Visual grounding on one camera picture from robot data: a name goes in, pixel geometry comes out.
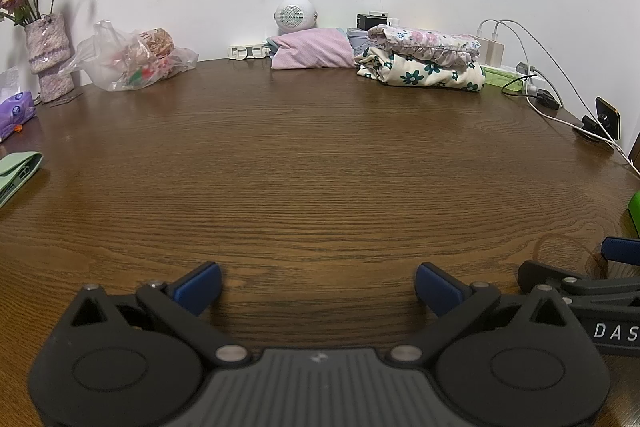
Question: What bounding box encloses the black device on stand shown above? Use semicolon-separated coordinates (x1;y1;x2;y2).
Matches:
572;97;622;145

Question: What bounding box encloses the knitted lilac vase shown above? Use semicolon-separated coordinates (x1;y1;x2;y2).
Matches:
24;12;76;104

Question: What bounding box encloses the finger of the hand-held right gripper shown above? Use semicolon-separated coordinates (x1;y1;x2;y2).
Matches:
517;260;640;303
601;236;640;268

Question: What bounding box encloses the clear plastic bag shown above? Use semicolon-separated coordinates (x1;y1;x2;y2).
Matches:
60;21;200;92

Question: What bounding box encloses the pink and blue garment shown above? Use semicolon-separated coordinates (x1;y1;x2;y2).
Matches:
266;27;357;70

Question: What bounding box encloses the white round speaker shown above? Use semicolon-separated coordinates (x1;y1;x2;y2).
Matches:
274;0;318;35

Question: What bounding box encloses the green object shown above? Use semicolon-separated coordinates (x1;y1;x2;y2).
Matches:
627;191;640;238

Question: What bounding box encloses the grey container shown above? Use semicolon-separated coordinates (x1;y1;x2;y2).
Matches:
346;27;373;52

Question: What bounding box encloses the black box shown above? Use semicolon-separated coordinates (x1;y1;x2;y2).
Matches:
356;12;391;30

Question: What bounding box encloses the grey charging cable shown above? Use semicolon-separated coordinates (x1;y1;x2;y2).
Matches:
500;19;616;148

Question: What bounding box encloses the green folded cloth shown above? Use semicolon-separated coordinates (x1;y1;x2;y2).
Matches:
0;152;44;208

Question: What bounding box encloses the white charger with cables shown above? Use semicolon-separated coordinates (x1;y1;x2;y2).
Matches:
477;19;640;178

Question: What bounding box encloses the stack of folded floral cloths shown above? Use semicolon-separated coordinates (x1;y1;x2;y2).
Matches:
355;47;487;94

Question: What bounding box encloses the white power strip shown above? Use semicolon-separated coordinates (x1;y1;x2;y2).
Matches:
515;62;551;95

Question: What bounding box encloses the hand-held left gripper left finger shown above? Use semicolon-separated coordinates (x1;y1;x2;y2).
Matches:
57;262;252;368

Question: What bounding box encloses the white tissue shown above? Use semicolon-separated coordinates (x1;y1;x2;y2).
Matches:
0;67;23;102

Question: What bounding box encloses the green tissue pack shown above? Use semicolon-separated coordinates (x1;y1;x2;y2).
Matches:
482;64;536;88

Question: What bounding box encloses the beige patterned roll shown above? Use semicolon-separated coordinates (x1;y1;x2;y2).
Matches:
137;28;175;58

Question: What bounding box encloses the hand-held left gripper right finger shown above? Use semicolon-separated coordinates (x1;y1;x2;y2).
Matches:
387;262;584;368

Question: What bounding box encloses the pink floral folded garment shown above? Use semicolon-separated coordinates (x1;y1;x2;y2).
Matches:
367;25;482;68

